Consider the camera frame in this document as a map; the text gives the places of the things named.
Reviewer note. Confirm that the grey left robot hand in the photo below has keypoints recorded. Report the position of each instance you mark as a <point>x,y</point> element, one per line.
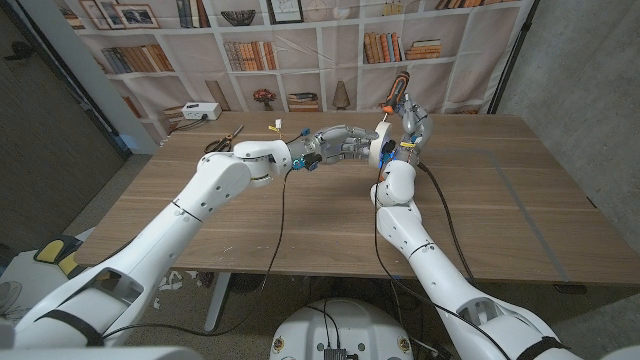
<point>335,144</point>

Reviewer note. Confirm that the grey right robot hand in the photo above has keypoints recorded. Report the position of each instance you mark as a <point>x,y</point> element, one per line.
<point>415,127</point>

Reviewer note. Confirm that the orange black screwdriver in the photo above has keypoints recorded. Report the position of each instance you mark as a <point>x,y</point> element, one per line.
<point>395,95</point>

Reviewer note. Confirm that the cream masking tape roll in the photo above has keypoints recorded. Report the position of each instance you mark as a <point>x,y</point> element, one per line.
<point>380,142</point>

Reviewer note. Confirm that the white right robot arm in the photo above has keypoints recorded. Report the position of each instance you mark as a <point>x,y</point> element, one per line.
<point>440,270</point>

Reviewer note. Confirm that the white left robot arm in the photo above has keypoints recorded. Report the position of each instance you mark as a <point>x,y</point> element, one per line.
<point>150,250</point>

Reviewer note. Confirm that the printed bookshelf backdrop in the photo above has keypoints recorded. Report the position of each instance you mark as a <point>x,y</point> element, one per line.
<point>320,65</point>

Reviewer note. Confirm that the black backdrop stand pole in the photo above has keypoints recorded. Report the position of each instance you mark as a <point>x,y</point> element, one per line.
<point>510,60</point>

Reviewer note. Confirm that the white power strip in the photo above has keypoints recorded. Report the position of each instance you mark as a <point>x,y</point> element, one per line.
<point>201,111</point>

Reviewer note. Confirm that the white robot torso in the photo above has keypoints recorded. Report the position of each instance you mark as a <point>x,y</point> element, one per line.
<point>345,325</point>

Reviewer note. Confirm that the white table leg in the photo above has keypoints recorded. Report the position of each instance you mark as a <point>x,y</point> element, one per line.
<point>218,300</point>

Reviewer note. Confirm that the white paper scraps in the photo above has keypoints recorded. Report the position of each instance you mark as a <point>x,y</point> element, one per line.
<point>172,282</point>

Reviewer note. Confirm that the yellow black floor object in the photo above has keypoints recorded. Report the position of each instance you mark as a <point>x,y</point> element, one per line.
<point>52,250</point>

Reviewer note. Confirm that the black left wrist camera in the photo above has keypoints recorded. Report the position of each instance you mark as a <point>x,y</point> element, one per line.
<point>311,161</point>

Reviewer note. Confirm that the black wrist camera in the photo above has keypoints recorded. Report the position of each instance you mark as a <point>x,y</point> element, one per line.
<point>311,161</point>
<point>389,147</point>

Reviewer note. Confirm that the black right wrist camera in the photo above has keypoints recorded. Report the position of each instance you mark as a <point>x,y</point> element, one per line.
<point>389,147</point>

